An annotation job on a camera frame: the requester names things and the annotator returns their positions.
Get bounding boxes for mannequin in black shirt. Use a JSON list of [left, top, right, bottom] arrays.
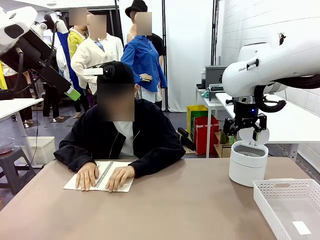
[[147, 32, 166, 67]]

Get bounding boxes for yellow green crate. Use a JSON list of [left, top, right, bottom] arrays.
[[186, 104, 209, 142]]

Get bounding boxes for black corrugated cable hose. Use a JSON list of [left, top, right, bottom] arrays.
[[253, 73, 320, 113]]

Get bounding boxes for black block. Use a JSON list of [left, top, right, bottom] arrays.
[[177, 127, 191, 138], [181, 136, 196, 151]]

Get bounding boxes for white backdrop curtain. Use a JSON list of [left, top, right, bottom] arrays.
[[117, 0, 218, 113]]

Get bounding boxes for person left hand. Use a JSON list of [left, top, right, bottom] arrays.
[[104, 165, 136, 194]]

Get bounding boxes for white standing desk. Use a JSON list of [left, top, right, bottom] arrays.
[[0, 97, 45, 168]]

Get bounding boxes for person right forearm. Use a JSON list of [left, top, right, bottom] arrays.
[[53, 146, 97, 173]]

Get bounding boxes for thin black hanging cable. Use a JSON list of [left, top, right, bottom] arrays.
[[24, 99, 40, 173]]

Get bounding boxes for white head-mounted camera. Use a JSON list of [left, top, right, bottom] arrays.
[[82, 65, 116, 78]]

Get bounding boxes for black baseball cap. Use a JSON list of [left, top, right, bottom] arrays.
[[96, 61, 136, 85]]

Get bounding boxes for white spiral notebook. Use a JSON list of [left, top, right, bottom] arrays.
[[63, 160, 135, 193]]

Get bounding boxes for black stand pole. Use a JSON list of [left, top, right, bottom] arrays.
[[211, 0, 221, 66], [161, 0, 168, 111]]

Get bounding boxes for grey box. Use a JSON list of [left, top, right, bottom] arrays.
[[204, 65, 229, 87]]

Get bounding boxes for wooden shelf box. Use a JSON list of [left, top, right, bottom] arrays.
[[214, 131, 237, 158]]

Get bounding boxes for grey tray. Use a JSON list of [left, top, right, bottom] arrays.
[[207, 83, 225, 102]]

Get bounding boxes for dark grey stool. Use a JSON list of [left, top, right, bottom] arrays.
[[0, 147, 36, 196]]

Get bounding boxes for red bag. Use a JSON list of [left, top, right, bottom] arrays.
[[194, 116, 220, 156]]

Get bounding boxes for yellow strap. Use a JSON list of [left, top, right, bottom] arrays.
[[0, 62, 8, 90]]

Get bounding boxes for green plastic item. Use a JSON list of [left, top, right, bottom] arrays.
[[219, 132, 236, 145]]

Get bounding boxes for person left forearm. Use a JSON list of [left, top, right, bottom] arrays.
[[129, 147, 186, 178]]

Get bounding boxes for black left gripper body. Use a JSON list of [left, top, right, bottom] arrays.
[[0, 29, 57, 73]]

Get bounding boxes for person right hand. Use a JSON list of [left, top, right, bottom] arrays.
[[75, 162, 100, 192]]

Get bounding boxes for large white table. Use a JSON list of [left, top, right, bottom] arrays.
[[215, 92, 320, 161]]

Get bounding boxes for mannequin in blue shirt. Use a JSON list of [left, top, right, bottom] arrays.
[[120, 11, 168, 106]]

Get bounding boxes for mannequin in yellow jacket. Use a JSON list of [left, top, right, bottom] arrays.
[[67, 7, 88, 61]]

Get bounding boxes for clear bowl with red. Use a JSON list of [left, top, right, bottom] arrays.
[[0, 137, 15, 156]]

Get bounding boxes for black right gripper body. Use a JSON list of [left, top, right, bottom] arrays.
[[232, 99, 261, 129]]

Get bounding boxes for black bucket hat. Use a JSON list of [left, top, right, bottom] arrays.
[[124, 0, 148, 19]]

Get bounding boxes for white perforated plastic basket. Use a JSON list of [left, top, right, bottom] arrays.
[[252, 178, 320, 240]]

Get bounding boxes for mannequin in cream cardigan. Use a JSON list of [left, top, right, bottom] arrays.
[[70, 14, 125, 96]]

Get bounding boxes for background person black pants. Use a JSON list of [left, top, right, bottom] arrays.
[[42, 83, 62, 120]]

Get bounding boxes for white lidded trash bin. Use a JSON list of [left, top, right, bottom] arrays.
[[228, 124, 270, 188]]

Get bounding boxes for person torso black jacket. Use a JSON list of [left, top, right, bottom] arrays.
[[58, 98, 186, 162]]

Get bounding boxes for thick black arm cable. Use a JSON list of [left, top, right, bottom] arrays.
[[12, 47, 25, 94]]

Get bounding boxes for blue hanging garment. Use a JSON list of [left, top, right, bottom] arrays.
[[56, 31, 81, 93]]

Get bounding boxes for person head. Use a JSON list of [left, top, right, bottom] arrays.
[[96, 82, 140, 123]]

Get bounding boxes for white inner shirt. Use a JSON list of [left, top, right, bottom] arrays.
[[113, 121, 135, 160]]

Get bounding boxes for white plastic floor bin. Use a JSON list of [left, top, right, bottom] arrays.
[[18, 136, 57, 166]]

